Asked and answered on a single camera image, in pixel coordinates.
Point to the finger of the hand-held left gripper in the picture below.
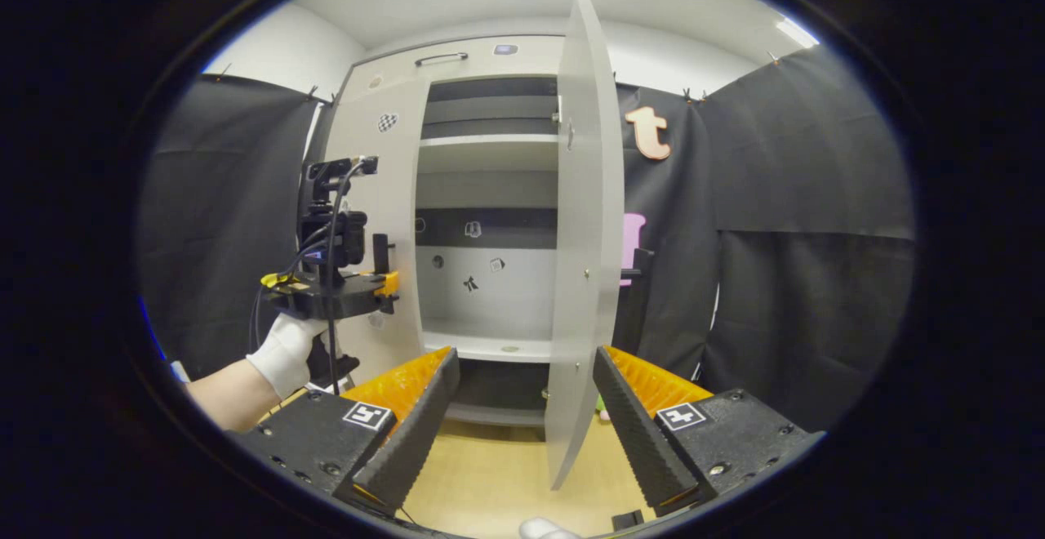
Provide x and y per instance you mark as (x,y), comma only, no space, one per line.
(388,286)

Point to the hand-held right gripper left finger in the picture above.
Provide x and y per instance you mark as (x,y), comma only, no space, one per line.
(416,433)

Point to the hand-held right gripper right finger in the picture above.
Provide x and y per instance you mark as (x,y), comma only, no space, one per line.
(637,433)

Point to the grey cabinet door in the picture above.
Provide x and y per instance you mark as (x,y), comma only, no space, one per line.
(584,196)
(400,163)

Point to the grey double-door shoe cabinet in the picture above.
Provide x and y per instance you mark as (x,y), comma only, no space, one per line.
(490,294)

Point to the pink green toy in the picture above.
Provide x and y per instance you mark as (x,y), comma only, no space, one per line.
(602,408)

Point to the black backdrop cloth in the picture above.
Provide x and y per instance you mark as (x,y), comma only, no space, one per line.
(800,237)

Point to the small ceiling light panel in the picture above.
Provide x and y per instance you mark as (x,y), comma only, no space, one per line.
(796,33)

